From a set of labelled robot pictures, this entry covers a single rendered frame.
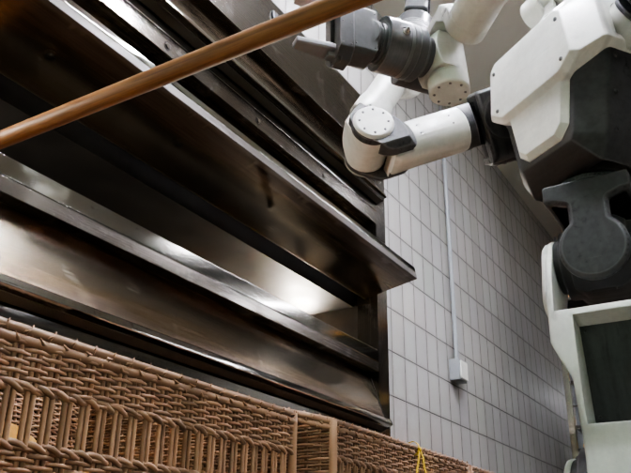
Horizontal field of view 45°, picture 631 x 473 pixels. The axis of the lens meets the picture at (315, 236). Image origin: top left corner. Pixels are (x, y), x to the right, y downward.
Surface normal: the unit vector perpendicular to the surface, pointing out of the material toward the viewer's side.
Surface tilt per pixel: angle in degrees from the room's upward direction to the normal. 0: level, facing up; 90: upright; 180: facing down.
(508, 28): 180
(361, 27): 90
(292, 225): 169
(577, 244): 90
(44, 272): 70
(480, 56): 180
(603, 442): 96
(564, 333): 86
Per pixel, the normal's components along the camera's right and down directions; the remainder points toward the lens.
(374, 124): 0.10, -0.52
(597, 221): -0.52, -0.35
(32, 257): 0.81, -0.50
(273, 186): 0.15, 0.86
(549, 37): -0.92, -0.17
